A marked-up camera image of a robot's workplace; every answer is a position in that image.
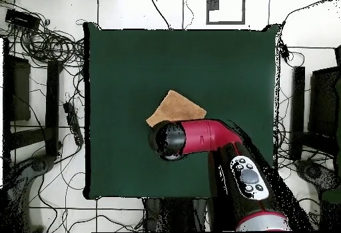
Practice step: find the tan terry towel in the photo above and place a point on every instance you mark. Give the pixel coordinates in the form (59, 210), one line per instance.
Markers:
(178, 107)

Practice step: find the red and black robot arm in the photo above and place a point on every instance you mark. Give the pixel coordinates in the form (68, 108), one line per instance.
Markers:
(205, 135)

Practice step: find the dark flat panel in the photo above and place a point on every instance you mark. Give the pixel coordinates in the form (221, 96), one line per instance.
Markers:
(20, 89)

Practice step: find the dark green table cloth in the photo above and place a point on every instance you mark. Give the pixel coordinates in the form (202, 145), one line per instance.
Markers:
(133, 70)

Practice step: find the black power strip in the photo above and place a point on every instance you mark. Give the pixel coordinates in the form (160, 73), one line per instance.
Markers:
(73, 123)

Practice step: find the grey stand base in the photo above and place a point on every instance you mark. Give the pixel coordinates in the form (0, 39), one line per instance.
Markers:
(313, 171)
(38, 164)

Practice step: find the black electronics box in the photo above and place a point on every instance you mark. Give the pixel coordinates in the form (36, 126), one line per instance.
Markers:
(21, 18)

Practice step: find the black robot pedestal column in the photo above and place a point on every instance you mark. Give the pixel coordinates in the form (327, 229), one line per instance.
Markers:
(175, 214)

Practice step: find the grey square floor frame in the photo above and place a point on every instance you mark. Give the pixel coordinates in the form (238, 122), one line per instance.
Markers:
(207, 6)

